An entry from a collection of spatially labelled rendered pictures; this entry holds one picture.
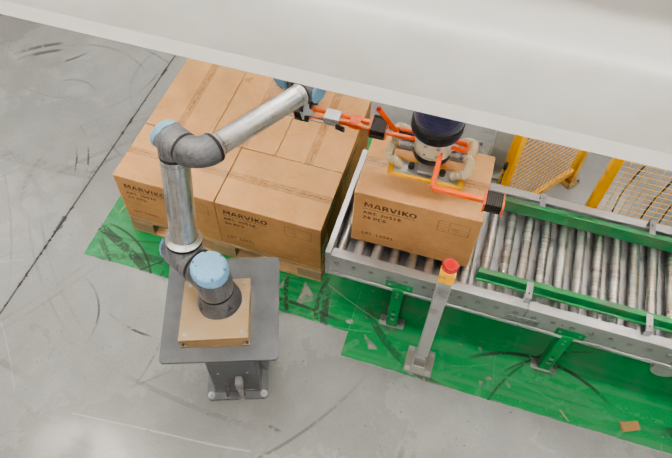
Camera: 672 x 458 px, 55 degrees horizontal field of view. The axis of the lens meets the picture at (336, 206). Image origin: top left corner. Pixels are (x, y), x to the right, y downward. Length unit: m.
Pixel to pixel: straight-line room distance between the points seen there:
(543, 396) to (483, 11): 3.42
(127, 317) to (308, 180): 1.28
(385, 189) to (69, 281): 2.00
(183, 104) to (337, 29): 3.64
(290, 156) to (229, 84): 0.69
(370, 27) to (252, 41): 0.07
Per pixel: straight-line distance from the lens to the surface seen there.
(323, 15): 0.39
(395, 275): 3.22
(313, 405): 3.53
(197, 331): 2.83
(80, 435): 3.69
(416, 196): 3.01
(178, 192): 2.50
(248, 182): 3.56
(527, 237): 3.49
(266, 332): 2.87
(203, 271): 2.65
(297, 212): 3.42
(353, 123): 2.90
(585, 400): 3.80
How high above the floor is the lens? 3.35
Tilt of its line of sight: 55 degrees down
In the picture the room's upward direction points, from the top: 2 degrees clockwise
